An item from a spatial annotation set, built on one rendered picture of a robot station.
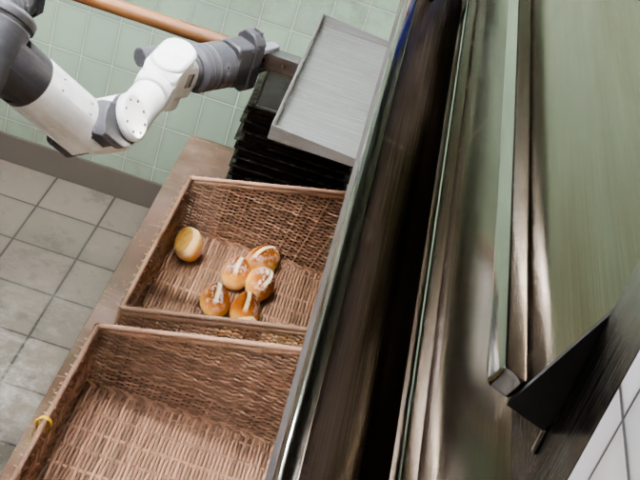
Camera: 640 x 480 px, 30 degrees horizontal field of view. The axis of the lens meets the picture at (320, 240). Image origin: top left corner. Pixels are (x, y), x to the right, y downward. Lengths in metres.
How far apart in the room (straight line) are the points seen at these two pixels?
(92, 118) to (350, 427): 0.83
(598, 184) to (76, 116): 1.09
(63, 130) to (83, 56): 1.99
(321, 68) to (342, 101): 0.13
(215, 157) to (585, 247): 2.41
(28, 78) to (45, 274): 1.89
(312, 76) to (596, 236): 1.56
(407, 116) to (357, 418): 0.68
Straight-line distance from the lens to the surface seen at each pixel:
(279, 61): 2.29
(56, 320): 3.42
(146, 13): 2.33
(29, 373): 3.24
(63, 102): 1.79
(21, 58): 1.73
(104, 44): 3.76
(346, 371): 1.22
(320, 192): 2.71
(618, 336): 0.69
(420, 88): 1.86
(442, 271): 1.32
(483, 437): 0.99
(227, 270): 2.67
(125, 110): 1.88
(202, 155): 3.16
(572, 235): 0.84
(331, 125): 2.17
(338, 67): 2.39
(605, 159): 0.89
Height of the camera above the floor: 2.16
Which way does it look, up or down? 32 degrees down
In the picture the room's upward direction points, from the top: 19 degrees clockwise
